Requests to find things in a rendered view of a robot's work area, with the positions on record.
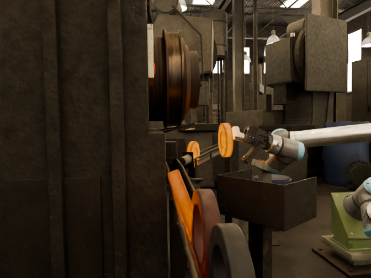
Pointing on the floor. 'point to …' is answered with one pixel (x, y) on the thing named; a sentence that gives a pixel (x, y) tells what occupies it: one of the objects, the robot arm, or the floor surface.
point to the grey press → (306, 78)
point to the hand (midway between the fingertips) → (225, 135)
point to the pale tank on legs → (222, 22)
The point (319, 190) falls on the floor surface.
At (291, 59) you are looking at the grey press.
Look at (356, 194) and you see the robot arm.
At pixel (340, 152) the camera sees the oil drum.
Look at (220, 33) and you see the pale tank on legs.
